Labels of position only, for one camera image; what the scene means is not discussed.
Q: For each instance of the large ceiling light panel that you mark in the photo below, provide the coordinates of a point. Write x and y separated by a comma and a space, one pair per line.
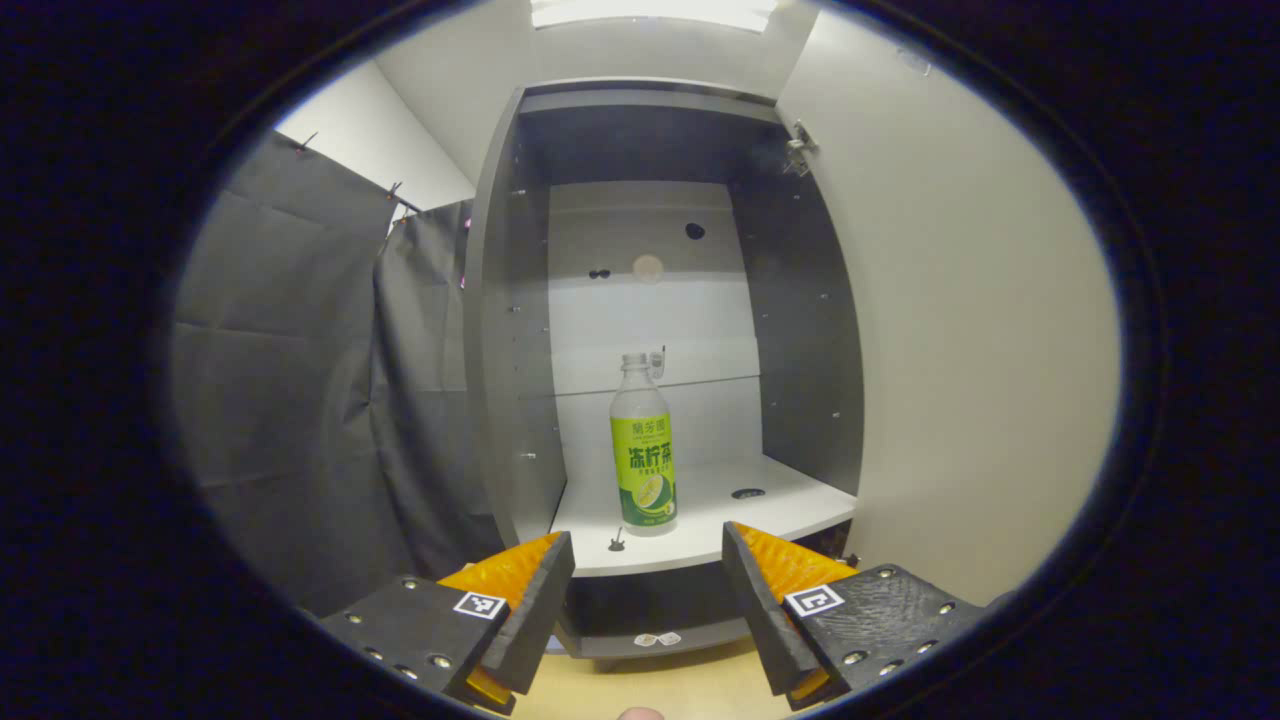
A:
650, 12

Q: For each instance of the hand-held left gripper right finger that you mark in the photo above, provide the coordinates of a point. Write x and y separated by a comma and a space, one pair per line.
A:
765, 620

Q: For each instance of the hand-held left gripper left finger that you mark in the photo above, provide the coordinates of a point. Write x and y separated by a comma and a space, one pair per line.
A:
540, 620

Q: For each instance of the green label bottle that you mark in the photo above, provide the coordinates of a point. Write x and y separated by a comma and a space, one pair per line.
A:
643, 470

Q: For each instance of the black backdrop cloth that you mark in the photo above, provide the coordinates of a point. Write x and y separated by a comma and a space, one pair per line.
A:
280, 400

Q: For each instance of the grey cabinet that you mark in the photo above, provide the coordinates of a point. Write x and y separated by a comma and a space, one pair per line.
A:
810, 350

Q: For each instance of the white cabinet shelf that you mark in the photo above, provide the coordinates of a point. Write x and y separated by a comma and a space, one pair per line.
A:
700, 525

